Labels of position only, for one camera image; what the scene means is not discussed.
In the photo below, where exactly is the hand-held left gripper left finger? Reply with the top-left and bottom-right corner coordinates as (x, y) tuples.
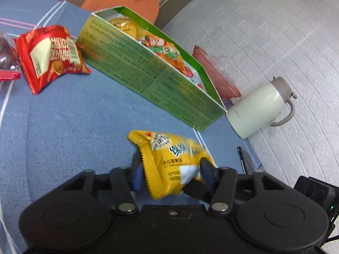
(62, 161), (145, 215)

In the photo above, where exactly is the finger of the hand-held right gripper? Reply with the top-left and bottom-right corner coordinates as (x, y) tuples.
(183, 179), (212, 200)

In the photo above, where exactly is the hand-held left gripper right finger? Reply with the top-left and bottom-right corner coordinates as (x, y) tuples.
(200, 157), (288, 215)

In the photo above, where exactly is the yellow snack packet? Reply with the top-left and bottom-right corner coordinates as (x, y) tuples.
(127, 130), (217, 200)

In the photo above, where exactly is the green cardboard box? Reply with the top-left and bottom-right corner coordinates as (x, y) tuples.
(75, 5), (227, 132)

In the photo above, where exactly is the cartoon print snack packet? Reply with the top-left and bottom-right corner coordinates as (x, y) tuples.
(139, 30), (186, 71)

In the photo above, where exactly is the black flat device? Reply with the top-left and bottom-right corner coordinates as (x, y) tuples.
(237, 146), (256, 175)

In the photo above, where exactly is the blue-grey striped tablecloth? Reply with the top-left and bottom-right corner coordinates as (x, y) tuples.
(0, 0), (262, 254)

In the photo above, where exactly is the white thermal kettle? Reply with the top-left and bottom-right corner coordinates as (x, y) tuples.
(226, 76), (297, 140)

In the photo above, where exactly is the reddish brown tray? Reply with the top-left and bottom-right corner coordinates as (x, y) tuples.
(192, 45), (242, 99)

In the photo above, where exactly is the clear bubble wrap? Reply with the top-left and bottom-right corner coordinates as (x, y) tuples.
(209, 54), (237, 85)

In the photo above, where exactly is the red chip packet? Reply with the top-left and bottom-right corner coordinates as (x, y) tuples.
(14, 25), (92, 95)

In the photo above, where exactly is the clear dried fruit bag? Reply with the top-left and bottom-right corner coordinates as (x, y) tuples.
(0, 29), (22, 81)

